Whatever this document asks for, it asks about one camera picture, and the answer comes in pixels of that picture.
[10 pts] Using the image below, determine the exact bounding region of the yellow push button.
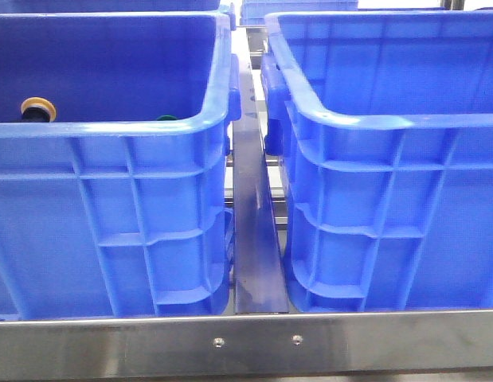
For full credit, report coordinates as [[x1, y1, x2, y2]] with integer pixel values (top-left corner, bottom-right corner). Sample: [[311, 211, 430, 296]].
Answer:
[[21, 96, 57, 123]]

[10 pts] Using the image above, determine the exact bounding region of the blue bin with buttons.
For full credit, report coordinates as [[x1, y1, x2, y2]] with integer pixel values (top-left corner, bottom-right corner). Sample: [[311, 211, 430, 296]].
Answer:
[[0, 12, 241, 322]]

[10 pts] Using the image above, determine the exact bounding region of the green push button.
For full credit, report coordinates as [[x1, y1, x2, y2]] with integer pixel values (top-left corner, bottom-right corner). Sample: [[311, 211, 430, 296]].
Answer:
[[156, 115, 178, 121]]

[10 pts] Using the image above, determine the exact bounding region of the blue empty target bin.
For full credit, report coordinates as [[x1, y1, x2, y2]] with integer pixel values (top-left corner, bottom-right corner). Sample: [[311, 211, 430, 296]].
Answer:
[[261, 10, 493, 312]]

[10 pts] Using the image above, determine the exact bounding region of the blue bin right rear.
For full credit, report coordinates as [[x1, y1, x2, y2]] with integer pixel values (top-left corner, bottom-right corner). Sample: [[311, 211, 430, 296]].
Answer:
[[240, 0, 358, 26]]

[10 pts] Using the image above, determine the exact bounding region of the blue bin behind source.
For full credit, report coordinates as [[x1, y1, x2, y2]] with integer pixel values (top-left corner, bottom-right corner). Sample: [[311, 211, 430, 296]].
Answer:
[[0, 0, 235, 15]]

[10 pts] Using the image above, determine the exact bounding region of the steel front rail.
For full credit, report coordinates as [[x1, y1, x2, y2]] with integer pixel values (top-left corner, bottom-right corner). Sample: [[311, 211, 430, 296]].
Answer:
[[0, 310, 493, 380]]

